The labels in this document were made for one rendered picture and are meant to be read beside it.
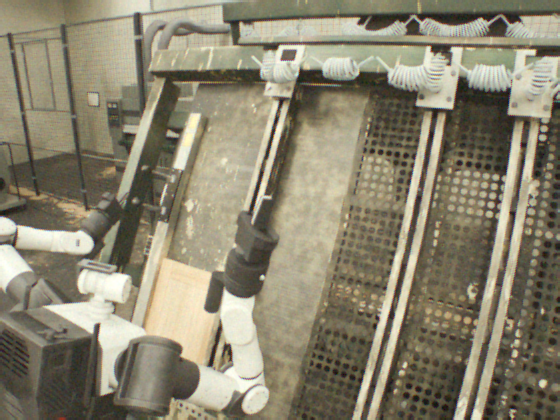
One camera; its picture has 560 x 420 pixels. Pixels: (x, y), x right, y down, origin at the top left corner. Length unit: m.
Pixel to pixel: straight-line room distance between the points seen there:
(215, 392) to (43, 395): 0.36
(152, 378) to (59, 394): 0.20
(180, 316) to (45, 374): 0.67
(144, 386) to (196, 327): 0.59
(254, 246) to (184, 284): 0.69
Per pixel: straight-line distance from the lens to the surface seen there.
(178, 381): 0.91
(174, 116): 1.78
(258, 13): 2.07
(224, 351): 1.32
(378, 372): 1.17
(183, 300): 1.47
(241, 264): 0.85
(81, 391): 0.98
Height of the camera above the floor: 1.90
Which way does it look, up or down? 21 degrees down
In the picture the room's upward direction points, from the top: straight up
